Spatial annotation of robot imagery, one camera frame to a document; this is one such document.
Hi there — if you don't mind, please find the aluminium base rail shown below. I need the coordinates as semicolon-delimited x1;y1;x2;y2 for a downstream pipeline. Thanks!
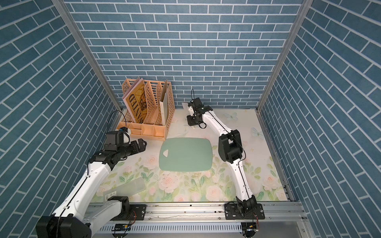
53;201;316;238

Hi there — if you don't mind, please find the clear plastic box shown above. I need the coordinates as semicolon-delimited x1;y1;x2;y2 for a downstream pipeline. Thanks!
103;178;146;201

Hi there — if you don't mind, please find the brown printed magazine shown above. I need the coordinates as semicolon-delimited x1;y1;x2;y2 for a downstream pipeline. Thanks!
122;77;148;124

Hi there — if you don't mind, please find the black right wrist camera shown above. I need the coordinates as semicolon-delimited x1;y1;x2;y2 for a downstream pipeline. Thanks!
188;98;204;110

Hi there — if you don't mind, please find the green cutting board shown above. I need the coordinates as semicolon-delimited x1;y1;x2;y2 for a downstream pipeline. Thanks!
159;137;213;173

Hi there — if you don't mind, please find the aluminium corner post left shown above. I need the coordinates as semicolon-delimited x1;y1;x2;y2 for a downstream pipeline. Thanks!
52;0;123;111

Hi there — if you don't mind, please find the peach plastic file organizer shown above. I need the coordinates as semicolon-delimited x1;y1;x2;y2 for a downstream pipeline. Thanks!
117;78;175;141

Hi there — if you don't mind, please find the aluminium corner post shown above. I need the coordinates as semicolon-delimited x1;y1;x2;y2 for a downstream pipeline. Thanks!
52;0;123;111
257;0;313;113

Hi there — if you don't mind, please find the aluminium corner post right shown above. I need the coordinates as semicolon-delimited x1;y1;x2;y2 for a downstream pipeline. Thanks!
257;0;313;113

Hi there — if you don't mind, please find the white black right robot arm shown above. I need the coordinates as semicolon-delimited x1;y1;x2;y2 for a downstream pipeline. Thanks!
187;98;259;217

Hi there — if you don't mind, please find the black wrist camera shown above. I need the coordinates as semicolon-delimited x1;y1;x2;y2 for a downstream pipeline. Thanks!
104;127;131;151
188;98;204;110

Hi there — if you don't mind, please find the floral table mat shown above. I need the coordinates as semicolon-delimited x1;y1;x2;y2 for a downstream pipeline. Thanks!
92;109;287;203

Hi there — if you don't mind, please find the white folder in organizer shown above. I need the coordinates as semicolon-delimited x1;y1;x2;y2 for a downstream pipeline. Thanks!
159;80;169;126

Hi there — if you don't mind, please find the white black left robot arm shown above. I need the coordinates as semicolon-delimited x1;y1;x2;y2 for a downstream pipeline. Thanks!
36;139;147;238

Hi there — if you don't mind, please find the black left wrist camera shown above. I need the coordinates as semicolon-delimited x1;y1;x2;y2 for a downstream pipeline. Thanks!
104;127;131;151

